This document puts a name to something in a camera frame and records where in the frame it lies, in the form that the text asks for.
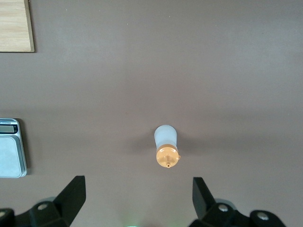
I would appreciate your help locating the silver digital kitchen scale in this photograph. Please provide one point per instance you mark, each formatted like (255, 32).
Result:
(9, 156)

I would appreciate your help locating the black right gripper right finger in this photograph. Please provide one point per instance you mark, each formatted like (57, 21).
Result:
(203, 203)

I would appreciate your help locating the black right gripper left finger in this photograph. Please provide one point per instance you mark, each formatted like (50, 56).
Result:
(71, 201)

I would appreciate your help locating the translucent sauce bottle orange cap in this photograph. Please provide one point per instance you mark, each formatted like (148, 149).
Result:
(165, 139)

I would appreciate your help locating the wooden cutting board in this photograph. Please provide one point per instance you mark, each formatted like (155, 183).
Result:
(14, 26)

